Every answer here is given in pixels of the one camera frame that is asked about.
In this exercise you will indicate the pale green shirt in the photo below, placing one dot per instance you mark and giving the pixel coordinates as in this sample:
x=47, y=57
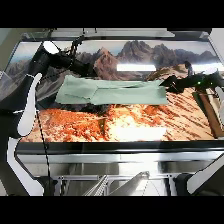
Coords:
x=126, y=95

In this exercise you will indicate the silver frame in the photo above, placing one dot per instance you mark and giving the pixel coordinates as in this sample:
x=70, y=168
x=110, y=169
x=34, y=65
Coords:
x=110, y=160

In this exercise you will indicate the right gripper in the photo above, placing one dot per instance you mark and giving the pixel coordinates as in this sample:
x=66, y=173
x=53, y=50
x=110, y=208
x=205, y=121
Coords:
x=178, y=84

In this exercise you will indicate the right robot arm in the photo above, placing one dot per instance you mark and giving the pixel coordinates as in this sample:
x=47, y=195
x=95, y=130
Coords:
x=208, y=80

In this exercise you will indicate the brown garment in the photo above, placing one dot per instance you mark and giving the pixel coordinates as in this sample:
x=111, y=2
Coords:
x=210, y=111

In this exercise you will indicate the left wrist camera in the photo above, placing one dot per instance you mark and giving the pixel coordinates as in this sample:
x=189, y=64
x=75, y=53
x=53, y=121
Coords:
x=76, y=45

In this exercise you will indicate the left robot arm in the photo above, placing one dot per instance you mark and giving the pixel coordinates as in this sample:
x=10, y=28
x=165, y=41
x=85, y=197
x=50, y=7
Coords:
x=28, y=100

